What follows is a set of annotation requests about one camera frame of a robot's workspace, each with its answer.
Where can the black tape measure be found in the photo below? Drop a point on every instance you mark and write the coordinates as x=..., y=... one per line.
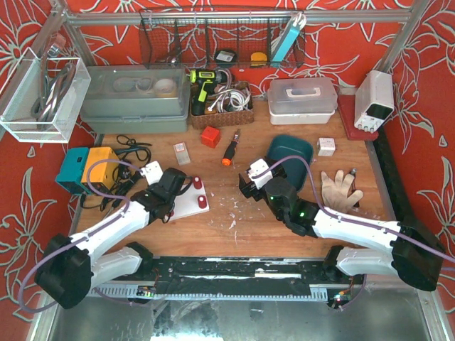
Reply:
x=225, y=58

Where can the teal white book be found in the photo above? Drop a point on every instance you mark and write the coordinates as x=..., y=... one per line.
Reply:
x=282, y=44

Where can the white translucent storage box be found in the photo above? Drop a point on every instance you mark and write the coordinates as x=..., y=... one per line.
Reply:
x=301, y=101

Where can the large red spring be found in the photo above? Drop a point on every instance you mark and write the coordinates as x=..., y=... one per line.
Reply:
x=202, y=202

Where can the yellow tape measure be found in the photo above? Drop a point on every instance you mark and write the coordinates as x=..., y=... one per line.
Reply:
x=258, y=59

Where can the white cube power adapter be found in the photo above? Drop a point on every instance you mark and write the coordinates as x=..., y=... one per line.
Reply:
x=326, y=146

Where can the wicker basket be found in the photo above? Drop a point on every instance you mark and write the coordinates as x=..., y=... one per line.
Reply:
x=222, y=119

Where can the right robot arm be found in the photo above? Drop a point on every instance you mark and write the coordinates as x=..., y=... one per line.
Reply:
x=406, y=249

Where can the white bench power supply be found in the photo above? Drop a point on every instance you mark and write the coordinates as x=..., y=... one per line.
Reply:
x=374, y=101

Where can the white work glove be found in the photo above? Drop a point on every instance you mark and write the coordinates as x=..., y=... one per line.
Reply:
x=336, y=192

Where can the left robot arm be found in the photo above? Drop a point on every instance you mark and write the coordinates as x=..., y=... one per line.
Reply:
x=72, y=266

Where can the orange black screwdriver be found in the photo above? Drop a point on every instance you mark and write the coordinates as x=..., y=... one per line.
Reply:
x=231, y=149

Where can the yellow teal device box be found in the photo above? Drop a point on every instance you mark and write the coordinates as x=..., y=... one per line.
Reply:
x=76, y=163

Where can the white peg base plate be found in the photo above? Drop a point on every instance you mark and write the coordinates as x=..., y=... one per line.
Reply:
x=186, y=205

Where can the green black cordless drill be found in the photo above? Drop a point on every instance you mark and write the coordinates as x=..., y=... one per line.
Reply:
x=206, y=81

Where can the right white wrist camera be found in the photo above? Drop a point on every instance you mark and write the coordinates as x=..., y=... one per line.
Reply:
x=259, y=172

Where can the red cube block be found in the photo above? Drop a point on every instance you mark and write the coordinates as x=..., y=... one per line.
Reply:
x=210, y=137

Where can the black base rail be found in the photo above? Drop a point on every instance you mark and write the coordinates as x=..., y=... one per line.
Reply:
x=240, y=276

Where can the grey plastic storage box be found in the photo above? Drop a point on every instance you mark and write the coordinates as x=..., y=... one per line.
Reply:
x=130, y=99

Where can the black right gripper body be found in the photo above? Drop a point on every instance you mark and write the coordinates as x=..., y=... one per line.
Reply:
x=247, y=188

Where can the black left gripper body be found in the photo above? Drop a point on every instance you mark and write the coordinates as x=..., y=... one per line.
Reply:
x=165, y=208

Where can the clear acrylic bin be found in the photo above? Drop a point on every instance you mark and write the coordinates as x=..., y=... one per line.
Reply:
x=43, y=105

